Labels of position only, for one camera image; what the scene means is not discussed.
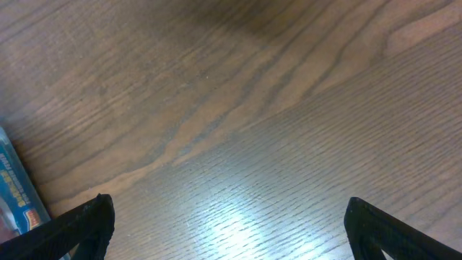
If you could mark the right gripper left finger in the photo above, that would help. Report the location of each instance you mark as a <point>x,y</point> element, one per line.
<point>87,229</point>

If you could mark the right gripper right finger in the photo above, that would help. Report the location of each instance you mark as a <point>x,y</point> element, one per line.
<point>374,234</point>

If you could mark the blue Kool Fever box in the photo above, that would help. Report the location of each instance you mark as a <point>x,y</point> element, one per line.
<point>21,208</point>

